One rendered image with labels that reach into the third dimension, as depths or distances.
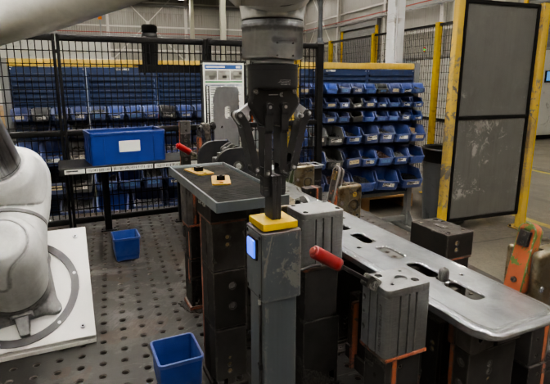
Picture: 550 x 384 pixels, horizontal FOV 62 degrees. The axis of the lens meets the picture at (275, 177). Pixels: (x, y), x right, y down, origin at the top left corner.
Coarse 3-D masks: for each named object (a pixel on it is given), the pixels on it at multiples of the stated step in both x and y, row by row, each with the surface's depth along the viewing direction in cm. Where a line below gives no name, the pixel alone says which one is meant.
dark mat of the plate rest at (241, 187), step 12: (180, 168) 110; (204, 168) 110; (216, 168) 110; (228, 168) 110; (192, 180) 96; (204, 180) 96; (240, 180) 96; (252, 180) 96; (216, 192) 86; (228, 192) 86; (240, 192) 86; (252, 192) 86
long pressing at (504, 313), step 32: (288, 192) 152; (352, 224) 119; (352, 256) 97; (384, 256) 97; (416, 256) 97; (448, 288) 82; (480, 288) 82; (448, 320) 73; (480, 320) 72; (512, 320) 72; (544, 320) 72
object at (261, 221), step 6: (252, 216) 73; (258, 216) 73; (264, 216) 73; (282, 216) 73; (288, 216) 73; (252, 222) 73; (258, 222) 71; (264, 222) 70; (270, 222) 70; (276, 222) 70; (282, 222) 70; (288, 222) 71; (294, 222) 71; (264, 228) 69; (270, 228) 70; (276, 228) 70; (282, 228) 71
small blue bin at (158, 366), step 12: (180, 336) 106; (192, 336) 106; (156, 348) 104; (168, 348) 105; (180, 348) 107; (192, 348) 106; (156, 360) 97; (168, 360) 106; (180, 360) 107; (192, 360) 97; (156, 372) 100; (168, 372) 96; (180, 372) 97; (192, 372) 98
